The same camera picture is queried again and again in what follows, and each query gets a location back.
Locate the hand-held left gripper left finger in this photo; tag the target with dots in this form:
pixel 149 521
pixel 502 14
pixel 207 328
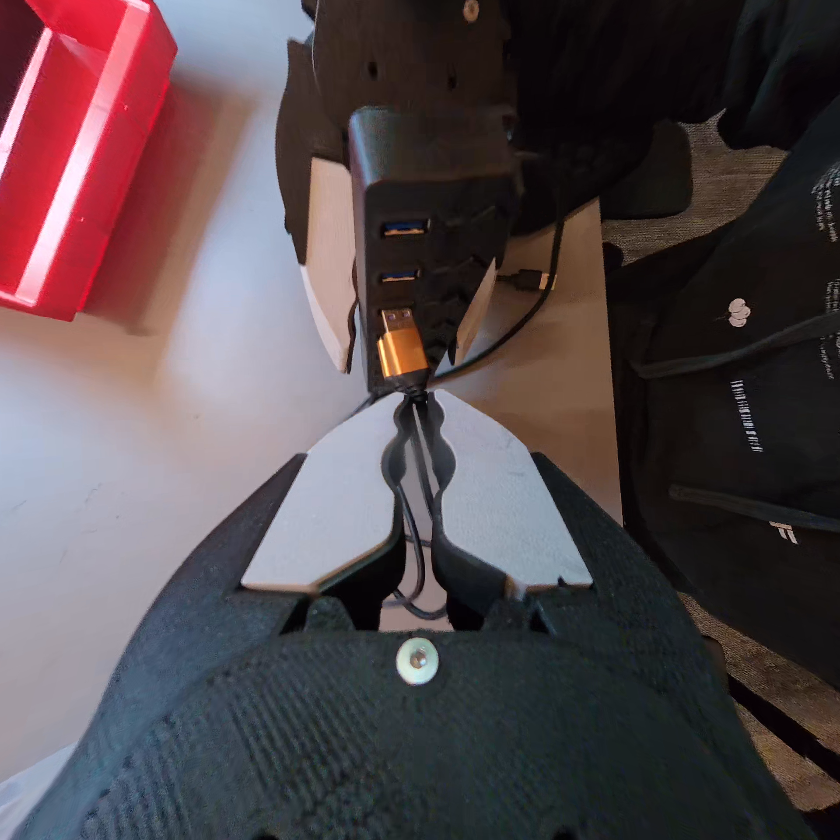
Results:
pixel 328 518

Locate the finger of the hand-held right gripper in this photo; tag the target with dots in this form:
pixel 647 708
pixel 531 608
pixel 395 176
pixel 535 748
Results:
pixel 479 308
pixel 328 262

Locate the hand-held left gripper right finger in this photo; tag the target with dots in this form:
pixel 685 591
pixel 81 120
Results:
pixel 512 518

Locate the black usb hub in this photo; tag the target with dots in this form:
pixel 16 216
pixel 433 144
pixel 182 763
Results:
pixel 426 164

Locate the red plastic bin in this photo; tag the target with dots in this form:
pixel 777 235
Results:
pixel 98 164

